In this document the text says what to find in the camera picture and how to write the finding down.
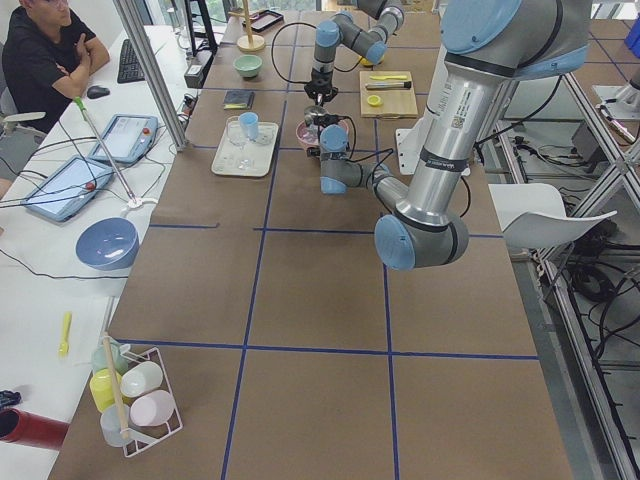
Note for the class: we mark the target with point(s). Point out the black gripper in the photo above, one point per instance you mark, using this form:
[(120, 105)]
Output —
[(318, 83), (325, 120)]

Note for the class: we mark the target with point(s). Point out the silver metal ice scoop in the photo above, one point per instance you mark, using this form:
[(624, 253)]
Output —
[(312, 113)]

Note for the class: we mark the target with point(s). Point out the pink bowl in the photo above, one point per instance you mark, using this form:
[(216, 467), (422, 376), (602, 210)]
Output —
[(329, 135)]

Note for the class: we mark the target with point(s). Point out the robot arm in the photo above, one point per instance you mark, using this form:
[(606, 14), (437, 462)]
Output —
[(341, 29), (486, 43)]

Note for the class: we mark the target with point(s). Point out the pile of clear ice cubes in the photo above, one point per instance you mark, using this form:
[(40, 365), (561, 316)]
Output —
[(308, 134)]

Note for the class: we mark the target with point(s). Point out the light blue plastic cup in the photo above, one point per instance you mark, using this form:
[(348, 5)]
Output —
[(249, 124)]

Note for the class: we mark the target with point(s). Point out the white cup in rack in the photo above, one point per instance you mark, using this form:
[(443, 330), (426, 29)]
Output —
[(141, 379)]

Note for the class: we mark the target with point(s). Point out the pink cup in rack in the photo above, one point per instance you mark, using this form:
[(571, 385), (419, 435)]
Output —
[(152, 409)]

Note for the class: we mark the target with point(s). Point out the yellow cup in rack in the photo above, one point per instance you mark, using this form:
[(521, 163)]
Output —
[(101, 389)]

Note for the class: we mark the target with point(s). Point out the yellow plastic knife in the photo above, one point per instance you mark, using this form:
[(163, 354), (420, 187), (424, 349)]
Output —
[(388, 77)]

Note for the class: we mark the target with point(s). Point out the yellow lemon slice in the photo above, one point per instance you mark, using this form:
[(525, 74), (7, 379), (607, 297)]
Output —
[(374, 101)]

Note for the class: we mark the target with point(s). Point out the green ceramic bowl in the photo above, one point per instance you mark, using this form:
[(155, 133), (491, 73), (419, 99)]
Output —
[(248, 66)]

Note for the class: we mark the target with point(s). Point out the wooden cutting board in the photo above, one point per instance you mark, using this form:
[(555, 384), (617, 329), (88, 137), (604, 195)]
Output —
[(397, 103)]

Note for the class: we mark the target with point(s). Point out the cream bear tray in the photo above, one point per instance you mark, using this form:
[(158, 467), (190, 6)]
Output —
[(259, 151)]

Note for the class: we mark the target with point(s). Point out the silver metal rod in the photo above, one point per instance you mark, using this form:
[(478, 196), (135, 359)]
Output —
[(388, 85)]

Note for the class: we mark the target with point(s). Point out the wooden mug tree stand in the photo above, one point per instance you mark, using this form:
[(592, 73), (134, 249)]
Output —
[(249, 42)]

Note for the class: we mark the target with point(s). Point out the clear wine glass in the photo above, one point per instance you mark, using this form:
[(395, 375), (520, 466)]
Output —
[(237, 135)]

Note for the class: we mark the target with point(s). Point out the black keyboard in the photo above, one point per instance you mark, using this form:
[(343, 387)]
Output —
[(129, 68)]

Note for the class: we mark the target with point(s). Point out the far teach pendant tablet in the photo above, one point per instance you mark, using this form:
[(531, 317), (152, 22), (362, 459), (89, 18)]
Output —
[(129, 137)]

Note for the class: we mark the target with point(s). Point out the teach pendant tablet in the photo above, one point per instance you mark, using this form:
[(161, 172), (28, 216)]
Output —
[(129, 137), (68, 189)]

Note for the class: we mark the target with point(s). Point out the black computer mouse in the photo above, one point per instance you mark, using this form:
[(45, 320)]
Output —
[(96, 92)]

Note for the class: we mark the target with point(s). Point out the blue bowl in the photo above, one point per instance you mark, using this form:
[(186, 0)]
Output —
[(109, 244)]

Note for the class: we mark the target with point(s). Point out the near teach pendant tablet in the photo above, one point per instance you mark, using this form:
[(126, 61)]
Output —
[(68, 189)]

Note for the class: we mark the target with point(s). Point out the person in black shirt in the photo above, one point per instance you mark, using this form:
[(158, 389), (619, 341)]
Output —
[(48, 59)]

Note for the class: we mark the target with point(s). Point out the yellow plastic spoon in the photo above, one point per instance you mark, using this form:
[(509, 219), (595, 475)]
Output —
[(63, 347)]

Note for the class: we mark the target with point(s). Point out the red cylinder bottle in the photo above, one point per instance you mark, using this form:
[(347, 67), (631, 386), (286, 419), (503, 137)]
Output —
[(29, 429)]

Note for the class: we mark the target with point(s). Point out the aluminium frame post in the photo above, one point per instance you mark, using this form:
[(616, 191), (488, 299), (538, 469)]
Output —
[(135, 30)]

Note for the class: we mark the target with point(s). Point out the white wire cup rack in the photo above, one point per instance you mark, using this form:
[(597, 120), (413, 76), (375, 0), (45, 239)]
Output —
[(116, 426)]

